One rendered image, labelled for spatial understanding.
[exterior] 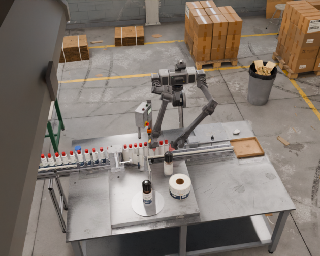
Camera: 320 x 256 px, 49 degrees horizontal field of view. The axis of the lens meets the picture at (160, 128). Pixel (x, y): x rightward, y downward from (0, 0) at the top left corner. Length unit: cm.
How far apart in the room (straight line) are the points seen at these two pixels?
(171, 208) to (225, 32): 418
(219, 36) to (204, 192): 386
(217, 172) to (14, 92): 345
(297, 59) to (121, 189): 433
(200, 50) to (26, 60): 647
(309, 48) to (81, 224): 492
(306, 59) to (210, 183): 384
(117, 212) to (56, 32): 298
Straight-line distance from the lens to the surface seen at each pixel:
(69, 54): 733
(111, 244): 388
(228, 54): 694
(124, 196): 338
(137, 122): 341
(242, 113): 581
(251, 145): 400
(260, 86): 580
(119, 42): 775
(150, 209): 325
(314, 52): 679
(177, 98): 397
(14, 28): 29
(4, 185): 19
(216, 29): 662
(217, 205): 337
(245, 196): 349
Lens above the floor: 350
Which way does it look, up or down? 40 degrees down
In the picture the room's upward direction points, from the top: 1 degrees counter-clockwise
